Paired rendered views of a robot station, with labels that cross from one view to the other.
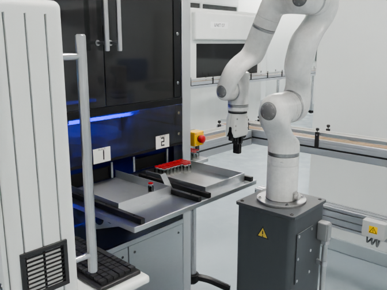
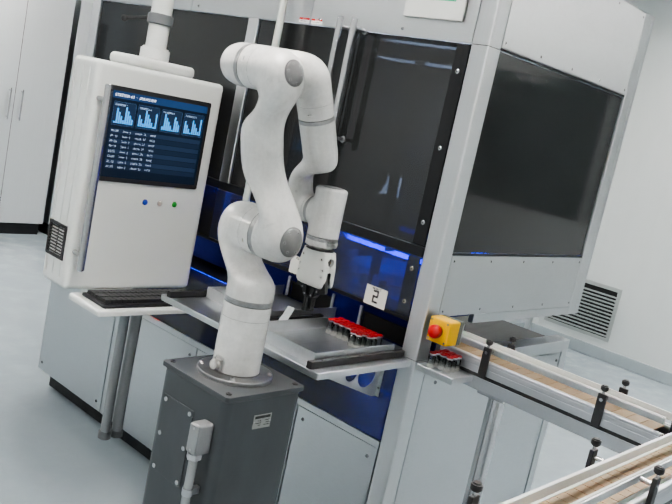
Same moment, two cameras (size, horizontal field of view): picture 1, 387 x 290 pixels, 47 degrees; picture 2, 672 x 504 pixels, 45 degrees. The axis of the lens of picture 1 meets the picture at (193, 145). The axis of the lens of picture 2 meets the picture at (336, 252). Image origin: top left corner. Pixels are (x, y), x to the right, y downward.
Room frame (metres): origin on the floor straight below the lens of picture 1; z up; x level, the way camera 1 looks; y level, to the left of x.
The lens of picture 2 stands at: (1.82, -2.30, 1.54)
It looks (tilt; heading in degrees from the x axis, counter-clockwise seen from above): 10 degrees down; 89
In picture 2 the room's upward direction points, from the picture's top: 12 degrees clockwise
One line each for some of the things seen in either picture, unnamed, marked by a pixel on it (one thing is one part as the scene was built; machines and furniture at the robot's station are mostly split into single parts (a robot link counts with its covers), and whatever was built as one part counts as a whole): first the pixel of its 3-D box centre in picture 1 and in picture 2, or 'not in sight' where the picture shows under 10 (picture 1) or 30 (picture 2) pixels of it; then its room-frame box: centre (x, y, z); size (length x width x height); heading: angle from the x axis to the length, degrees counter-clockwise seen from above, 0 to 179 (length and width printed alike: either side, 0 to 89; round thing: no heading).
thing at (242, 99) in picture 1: (238, 87); (326, 211); (1.80, -0.18, 1.28); 0.09 x 0.08 x 0.13; 138
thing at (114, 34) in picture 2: not in sight; (123, 75); (0.84, 1.19, 1.50); 0.48 x 0.01 x 0.59; 138
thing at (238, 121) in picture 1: (237, 122); (316, 264); (1.80, -0.18, 1.14); 0.10 x 0.08 x 0.11; 138
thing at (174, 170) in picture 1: (176, 169); (348, 334); (1.94, 0.08, 0.90); 0.18 x 0.02 x 0.05; 138
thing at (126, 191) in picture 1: (117, 189); (272, 302); (1.68, 0.30, 0.90); 0.34 x 0.26 x 0.04; 48
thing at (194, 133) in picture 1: (194, 137); (444, 330); (2.20, 0.00, 0.99); 0.08 x 0.07 x 0.07; 48
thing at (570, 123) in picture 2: not in sight; (544, 166); (2.46, 0.39, 1.50); 0.85 x 0.01 x 0.59; 48
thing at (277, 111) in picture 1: (280, 124); (248, 251); (1.63, -0.32, 1.16); 0.19 x 0.12 x 0.24; 138
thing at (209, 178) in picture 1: (194, 175); (323, 339); (1.87, -0.01, 0.90); 0.34 x 0.26 x 0.04; 48
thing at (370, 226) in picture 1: (374, 228); not in sight; (2.21, -0.96, 0.50); 0.12 x 0.05 x 0.09; 48
